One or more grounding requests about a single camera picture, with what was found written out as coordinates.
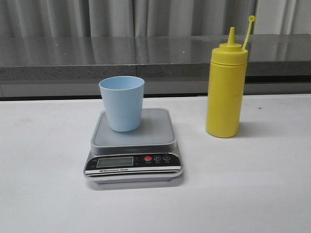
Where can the light blue plastic cup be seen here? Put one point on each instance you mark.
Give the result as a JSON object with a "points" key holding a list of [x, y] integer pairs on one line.
{"points": [[123, 97]]}

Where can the yellow squeeze bottle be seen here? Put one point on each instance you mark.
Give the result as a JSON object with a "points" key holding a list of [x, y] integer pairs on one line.
{"points": [[227, 73]]}

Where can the silver digital kitchen scale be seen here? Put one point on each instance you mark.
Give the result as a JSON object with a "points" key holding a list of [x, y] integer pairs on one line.
{"points": [[148, 153]]}

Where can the grey stone counter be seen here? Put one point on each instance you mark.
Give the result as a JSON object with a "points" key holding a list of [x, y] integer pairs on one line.
{"points": [[70, 68]]}

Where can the grey curtain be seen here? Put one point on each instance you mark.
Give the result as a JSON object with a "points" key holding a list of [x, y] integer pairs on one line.
{"points": [[146, 18]]}

